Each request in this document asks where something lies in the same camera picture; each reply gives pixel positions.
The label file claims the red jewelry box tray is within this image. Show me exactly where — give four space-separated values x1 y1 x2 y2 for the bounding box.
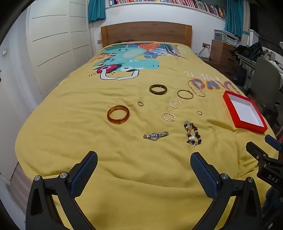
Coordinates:
223 91 268 134

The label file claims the wooden drawer chest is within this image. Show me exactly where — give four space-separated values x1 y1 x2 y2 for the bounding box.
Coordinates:
210 40 238 75

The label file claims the white wardrobe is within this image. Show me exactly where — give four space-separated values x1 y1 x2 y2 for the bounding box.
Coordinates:
26 0 92 95

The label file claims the wooden headboard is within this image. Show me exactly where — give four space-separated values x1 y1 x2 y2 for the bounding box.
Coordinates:
101 21 192 47

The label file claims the wall power socket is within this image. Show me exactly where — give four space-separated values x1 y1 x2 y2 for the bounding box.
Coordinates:
202 43 211 49

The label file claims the grey printer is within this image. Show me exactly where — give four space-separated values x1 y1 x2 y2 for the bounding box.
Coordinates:
214 30 238 47

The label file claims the gold chain necklace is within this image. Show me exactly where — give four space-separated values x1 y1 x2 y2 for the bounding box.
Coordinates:
187 79 206 98

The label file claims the silver wristwatch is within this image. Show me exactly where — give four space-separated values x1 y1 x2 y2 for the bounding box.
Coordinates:
143 131 169 141

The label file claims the left teal curtain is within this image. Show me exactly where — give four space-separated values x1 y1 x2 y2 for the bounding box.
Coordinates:
88 0 106 23

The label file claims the brown beaded bracelet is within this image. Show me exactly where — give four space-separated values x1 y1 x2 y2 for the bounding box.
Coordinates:
183 120 203 148

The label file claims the white desk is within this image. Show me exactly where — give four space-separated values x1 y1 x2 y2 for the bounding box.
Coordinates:
235 53 256 70

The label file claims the right teal curtain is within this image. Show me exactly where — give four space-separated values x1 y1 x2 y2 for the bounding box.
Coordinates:
224 0 244 38

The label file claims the grey desk chair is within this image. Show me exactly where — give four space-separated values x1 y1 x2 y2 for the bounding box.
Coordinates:
249 57 282 113

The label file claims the yellow dinosaur bedspread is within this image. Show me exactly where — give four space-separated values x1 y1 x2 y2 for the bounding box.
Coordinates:
15 42 278 229

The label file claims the amber bangle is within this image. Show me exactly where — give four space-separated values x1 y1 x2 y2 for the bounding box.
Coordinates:
107 105 130 125

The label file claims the black bag on desk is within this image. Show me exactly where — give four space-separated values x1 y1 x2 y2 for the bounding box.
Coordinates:
230 42 264 61

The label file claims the dark olive bangle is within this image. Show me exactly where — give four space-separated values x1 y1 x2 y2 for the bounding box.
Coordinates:
149 84 167 95

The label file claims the teal curtain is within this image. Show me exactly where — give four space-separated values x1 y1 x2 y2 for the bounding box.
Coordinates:
224 0 244 38
88 0 106 23

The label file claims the row of books on shelf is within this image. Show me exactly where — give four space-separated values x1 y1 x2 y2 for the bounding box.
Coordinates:
106 0 226 19

